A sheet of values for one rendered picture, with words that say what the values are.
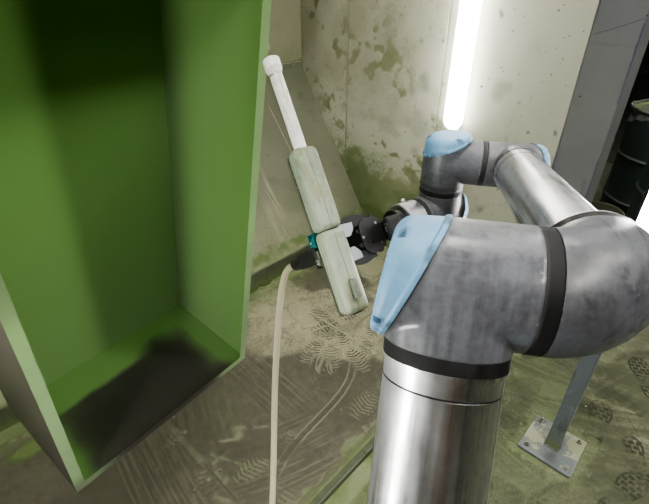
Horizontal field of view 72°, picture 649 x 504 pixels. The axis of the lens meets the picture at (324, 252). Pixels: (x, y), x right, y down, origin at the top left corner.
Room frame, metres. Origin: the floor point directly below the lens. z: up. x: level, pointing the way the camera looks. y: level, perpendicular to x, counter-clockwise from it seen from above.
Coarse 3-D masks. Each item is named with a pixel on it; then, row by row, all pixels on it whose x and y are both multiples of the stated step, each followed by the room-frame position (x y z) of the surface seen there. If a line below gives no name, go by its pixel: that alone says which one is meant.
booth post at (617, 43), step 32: (608, 0) 2.00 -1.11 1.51; (640, 0) 1.93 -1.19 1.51; (608, 32) 1.98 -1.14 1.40; (640, 32) 1.91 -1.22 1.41; (608, 64) 1.96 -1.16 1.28; (576, 96) 2.02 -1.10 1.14; (608, 96) 1.93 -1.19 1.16; (576, 128) 1.99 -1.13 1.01; (608, 128) 1.91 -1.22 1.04; (576, 160) 1.96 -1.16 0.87
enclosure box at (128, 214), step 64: (0, 0) 0.93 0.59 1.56; (64, 0) 1.03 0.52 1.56; (128, 0) 1.14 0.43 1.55; (192, 0) 1.13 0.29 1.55; (256, 0) 1.01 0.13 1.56; (0, 64) 0.92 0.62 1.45; (64, 64) 1.02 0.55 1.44; (128, 64) 1.14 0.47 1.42; (192, 64) 1.15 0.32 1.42; (256, 64) 1.02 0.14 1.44; (0, 128) 0.91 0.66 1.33; (64, 128) 1.02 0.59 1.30; (128, 128) 1.15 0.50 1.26; (192, 128) 1.18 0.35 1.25; (256, 128) 1.01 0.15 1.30; (0, 192) 0.90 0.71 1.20; (64, 192) 1.01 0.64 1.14; (128, 192) 1.15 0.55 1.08; (192, 192) 1.21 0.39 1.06; (256, 192) 1.04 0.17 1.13; (0, 256) 0.89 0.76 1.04; (64, 256) 1.00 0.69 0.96; (128, 256) 1.16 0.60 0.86; (192, 256) 1.25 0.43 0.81; (0, 320) 0.57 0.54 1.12; (64, 320) 1.00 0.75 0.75; (128, 320) 1.16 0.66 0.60; (192, 320) 1.27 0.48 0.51; (0, 384) 0.81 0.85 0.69; (64, 384) 0.96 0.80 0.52; (128, 384) 0.98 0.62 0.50; (192, 384) 1.00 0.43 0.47; (64, 448) 0.64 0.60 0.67; (128, 448) 0.77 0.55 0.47
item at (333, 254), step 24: (288, 96) 0.84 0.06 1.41; (288, 120) 0.81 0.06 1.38; (312, 168) 0.75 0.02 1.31; (312, 192) 0.72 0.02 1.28; (312, 216) 0.71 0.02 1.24; (336, 216) 0.71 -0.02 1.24; (336, 240) 0.68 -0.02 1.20; (312, 264) 0.73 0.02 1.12; (336, 264) 0.65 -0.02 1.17; (336, 288) 0.64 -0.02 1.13; (360, 288) 0.64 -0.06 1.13
